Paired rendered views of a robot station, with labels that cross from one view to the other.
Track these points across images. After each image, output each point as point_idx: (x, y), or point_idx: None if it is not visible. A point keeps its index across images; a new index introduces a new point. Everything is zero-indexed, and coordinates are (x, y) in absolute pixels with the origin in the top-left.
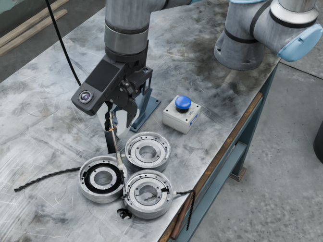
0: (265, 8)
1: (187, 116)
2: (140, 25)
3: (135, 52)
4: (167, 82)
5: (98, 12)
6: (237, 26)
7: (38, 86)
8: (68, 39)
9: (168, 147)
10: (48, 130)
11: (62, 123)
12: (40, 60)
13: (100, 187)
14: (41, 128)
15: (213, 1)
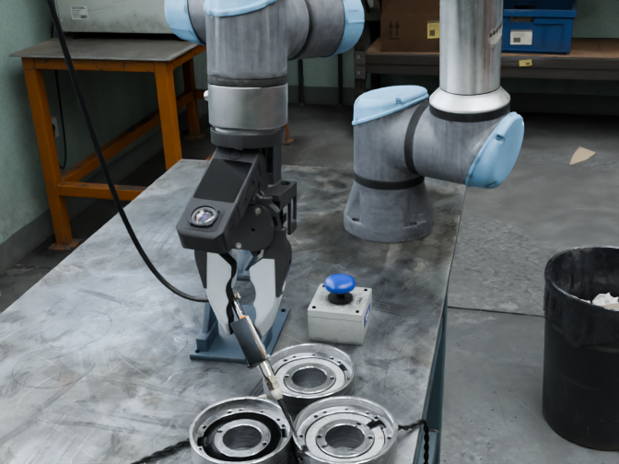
0: (421, 114)
1: (356, 307)
2: (278, 70)
3: (275, 125)
4: (286, 284)
5: (111, 220)
6: (380, 160)
7: (36, 342)
8: (68, 266)
9: (346, 358)
10: (86, 403)
11: (110, 386)
12: (25, 305)
13: (244, 452)
14: (70, 404)
15: (308, 170)
